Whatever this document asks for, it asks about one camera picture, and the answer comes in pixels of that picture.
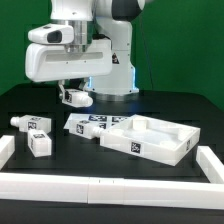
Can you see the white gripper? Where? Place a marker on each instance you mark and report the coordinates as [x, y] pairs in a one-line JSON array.
[[52, 62]]

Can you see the white square tabletop part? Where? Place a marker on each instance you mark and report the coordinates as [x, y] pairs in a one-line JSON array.
[[154, 139]]

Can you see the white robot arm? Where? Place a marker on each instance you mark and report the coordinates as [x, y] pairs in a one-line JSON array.
[[96, 20]]

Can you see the paper sheet with tags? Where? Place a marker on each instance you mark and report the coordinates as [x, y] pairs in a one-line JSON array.
[[103, 121]]

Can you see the white left fence bar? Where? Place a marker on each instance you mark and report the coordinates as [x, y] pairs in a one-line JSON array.
[[7, 148]]

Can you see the white fence bar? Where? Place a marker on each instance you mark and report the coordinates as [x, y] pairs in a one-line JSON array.
[[210, 164], [7, 148], [116, 191]]

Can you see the white front fence bar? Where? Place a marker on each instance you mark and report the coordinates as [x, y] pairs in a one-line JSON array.
[[116, 191]]

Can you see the white right fence bar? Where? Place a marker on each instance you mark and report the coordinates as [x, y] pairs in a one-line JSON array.
[[210, 164]]

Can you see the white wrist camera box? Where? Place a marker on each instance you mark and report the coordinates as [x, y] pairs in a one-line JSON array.
[[52, 34]]

